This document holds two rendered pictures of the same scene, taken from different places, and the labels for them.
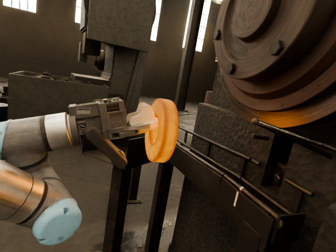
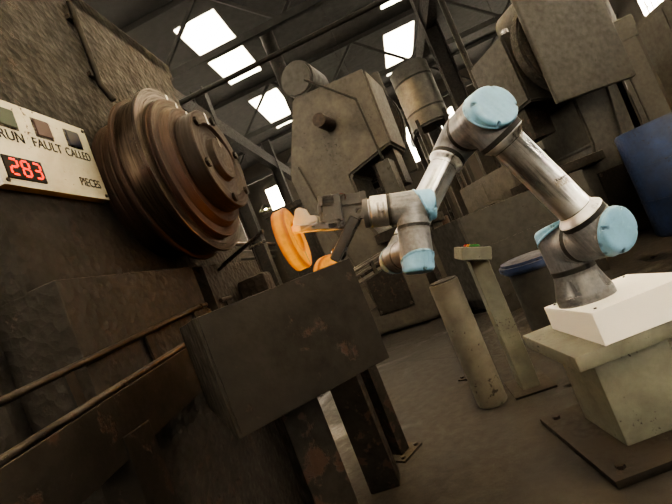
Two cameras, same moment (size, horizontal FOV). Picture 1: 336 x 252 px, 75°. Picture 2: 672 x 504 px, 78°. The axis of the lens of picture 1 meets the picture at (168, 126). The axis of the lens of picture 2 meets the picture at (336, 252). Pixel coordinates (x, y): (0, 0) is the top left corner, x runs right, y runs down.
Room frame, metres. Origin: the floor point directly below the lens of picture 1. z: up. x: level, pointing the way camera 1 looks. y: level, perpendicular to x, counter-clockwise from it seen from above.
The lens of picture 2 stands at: (1.35, 0.61, 0.71)
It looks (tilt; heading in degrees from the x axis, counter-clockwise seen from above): 3 degrees up; 211
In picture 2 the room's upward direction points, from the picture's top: 22 degrees counter-clockwise
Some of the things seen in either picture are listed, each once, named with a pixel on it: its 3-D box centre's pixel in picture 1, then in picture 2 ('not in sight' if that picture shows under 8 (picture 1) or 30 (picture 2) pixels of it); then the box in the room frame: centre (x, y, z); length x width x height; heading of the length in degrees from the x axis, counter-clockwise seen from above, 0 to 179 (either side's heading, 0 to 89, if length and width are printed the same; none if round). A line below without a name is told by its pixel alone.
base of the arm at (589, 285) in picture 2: not in sight; (579, 282); (0.02, 0.52, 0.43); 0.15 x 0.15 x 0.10
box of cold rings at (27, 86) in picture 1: (62, 105); not in sight; (2.82, 1.43, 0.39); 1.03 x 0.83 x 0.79; 116
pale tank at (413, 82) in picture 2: not in sight; (444, 156); (-8.43, -1.55, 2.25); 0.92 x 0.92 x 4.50
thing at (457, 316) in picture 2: not in sight; (467, 340); (-0.28, 0.05, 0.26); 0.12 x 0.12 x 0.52
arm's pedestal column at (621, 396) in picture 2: not in sight; (622, 381); (0.02, 0.53, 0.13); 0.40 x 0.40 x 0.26; 29
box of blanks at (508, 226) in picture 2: not in sight; (511, 245); (-2.23, 0.04, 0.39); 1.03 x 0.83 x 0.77; 127
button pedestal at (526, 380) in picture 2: not in sight; (499, 313); (-0.38, 0.19, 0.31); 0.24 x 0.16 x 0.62; 22
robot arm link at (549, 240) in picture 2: not in sight; (563, 243); (0.02, 0.53, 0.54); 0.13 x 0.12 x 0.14; 45
